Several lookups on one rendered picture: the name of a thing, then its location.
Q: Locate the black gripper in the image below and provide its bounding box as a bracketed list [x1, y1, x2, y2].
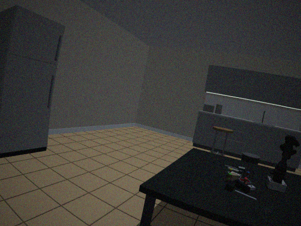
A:
[280, 140, 300, 151]

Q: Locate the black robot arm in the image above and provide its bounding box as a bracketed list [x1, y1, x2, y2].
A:
[273, 135, 297, 184]

